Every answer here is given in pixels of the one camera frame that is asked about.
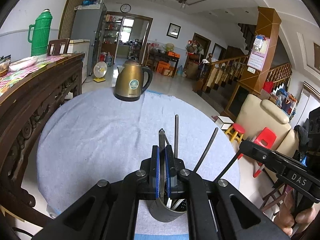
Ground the dark metal chopstick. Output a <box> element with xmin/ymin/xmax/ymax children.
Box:
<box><xmin>158</xmin><ymin>128</ymin><xmax>165</xmax><ymax>202</ymax></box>

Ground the person's right hand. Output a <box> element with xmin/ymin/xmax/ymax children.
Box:
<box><xmin>273</xmin><ymin>191</ymin><xmax>317</xmax><ymax>237</ymax></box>

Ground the metal utensil holder cup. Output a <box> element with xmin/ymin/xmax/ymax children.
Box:
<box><xmin>145</xmin><ymin>198</ymin><xmax>187</xmax><ymax>223</ymax></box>

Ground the red child chair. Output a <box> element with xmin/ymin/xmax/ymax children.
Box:
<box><xmin>238</xmin><ymin>127</ymin><xmax>277</xmax><ymax>178</ymax></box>

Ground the light blue table towel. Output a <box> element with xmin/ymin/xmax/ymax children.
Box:
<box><xmin>36</xmin><ymin>88</ymin><xmax>235</xmax><ymax>214</ymax></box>

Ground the red plastic stool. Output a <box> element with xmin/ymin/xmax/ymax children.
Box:
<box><xmin>225</xmin><ymin>123</ymin><xmax>245</xmax><ymax>144</ymax></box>

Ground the beige leather armchair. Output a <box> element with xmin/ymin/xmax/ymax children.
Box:
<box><xmin>235</xmin><ymin>94</ymin><xmax>299</xmax><ymax>157</ymax></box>

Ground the golden electric kettle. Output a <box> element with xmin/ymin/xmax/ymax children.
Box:
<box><xmin>114</xmin><ymin>60</ymin><xmax>153</xmax><ymax>101</ymax></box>

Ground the wooden stair railing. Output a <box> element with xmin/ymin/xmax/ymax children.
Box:
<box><xmin>193</xmin><ymin>55</ymin><xmax>249</xmax><ymax>93</ymax></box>

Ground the small yellow white fan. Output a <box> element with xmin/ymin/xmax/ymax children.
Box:
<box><xmin>93</xmin><ymin>61</ymin><xmax>107</xmax><ymax>82</ymax></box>

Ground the carved dark wooden sideboard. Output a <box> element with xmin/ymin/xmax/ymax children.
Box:
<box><xmin>1</xmin><ymin>54</ymin><xmax>84</xmax><ymax>228</ymax></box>

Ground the white chest freezer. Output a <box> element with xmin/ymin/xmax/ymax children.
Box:
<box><xmin>68</xmin><ymin>39</ymin><xmax>90</xmax><ymax>83</ymax></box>

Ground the grey refrigerator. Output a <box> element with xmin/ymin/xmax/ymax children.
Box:
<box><xmin>71</xmin><ymin>3</ymin><xmax>107</xmax><ymax>76</ymax></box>

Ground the green thermos jug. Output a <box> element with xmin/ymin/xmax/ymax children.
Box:
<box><xmin>27</xmin><ymin>9</ymin><xmax>53</xmax><ymax>56</ymax></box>

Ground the wall calendar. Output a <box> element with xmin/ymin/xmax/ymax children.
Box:
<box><xmin>247</xmin><ymin>35</ymin><xmax>270</xmax><ymax>71</ymax></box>

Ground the framed wall picture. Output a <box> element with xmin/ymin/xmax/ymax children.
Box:
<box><xmin>167</xmin><ymin>23</ymin><xmax>181</xmax><ymax>39</ymax></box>

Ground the round wall clock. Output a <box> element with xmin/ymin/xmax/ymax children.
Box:
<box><xmin>120</xmin><ymin>3</ymin><xmax>131</xmax><ymax>14</ymax></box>

